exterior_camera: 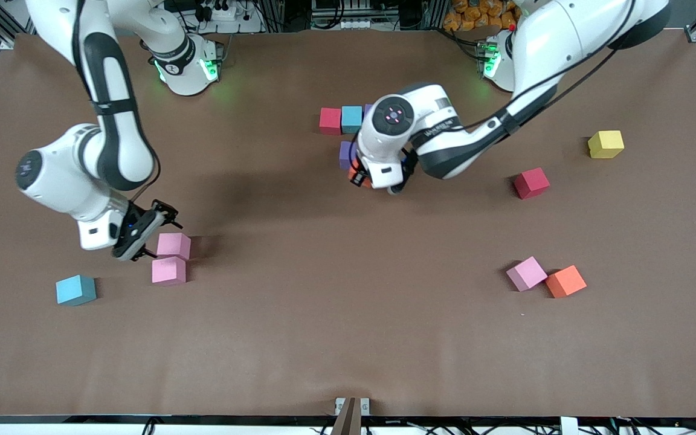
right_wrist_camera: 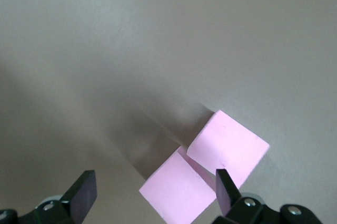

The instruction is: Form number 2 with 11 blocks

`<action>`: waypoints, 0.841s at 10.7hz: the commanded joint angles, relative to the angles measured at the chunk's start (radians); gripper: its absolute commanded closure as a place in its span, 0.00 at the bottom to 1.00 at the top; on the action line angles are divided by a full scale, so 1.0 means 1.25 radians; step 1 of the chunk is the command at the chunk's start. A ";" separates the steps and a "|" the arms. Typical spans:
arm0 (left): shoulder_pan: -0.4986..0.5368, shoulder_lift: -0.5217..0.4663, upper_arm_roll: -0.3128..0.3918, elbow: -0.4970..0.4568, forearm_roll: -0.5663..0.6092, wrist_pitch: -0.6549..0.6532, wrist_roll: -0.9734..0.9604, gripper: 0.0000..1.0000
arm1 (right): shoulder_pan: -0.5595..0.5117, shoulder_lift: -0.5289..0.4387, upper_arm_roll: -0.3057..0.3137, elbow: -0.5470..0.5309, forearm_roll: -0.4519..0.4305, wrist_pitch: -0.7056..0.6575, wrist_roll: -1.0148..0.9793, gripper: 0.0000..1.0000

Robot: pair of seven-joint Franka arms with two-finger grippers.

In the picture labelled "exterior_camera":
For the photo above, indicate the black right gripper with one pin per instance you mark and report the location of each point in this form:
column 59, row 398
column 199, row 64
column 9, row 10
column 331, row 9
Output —
column 144, row 222

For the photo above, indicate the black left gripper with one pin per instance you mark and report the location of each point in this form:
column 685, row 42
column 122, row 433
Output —
column 356, row 173

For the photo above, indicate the orange foam cube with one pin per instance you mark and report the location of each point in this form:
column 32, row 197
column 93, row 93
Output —
column 565, row 281
column 357, row 176

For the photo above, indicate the purple foam cube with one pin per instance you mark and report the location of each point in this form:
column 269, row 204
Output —
column 346, row 156
column 367, row 109

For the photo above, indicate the light blue foam cube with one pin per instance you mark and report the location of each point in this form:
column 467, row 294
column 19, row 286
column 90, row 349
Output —
column 75, row 291
column 351, row 119

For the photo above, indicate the red foam cube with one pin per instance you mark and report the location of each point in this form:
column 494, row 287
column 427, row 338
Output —
column 330, row 121
column 531, row 183

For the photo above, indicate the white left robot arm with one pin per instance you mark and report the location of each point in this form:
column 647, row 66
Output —
column 432, row 103

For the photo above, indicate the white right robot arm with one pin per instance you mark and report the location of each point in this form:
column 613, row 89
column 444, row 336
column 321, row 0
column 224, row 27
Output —
column 58, row 175

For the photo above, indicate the pink foam cube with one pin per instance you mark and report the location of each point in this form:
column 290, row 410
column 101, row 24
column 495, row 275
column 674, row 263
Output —
column 173, row 246
column 526, row 273
column 168, row 270

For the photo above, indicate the white socket strip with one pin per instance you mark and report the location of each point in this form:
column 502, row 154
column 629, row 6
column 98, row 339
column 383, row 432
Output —
column 348, row 24

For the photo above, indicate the bag of orange items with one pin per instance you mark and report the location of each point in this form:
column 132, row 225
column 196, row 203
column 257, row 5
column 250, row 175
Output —
column 475, row 15

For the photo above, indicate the brown table cover sheet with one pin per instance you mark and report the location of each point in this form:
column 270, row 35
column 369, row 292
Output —
column 348, row 338

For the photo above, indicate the yellow foam cube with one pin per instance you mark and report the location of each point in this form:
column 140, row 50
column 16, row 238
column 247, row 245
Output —
column 605, row 144

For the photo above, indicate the white power strip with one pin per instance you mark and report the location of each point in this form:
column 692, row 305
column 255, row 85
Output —
column 225, row 12

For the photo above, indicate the small white block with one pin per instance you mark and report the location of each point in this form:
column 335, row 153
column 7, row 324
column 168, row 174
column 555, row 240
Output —
column 568, row 426

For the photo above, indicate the grey metal bracket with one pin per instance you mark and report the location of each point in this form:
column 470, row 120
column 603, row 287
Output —
column 339, row 406

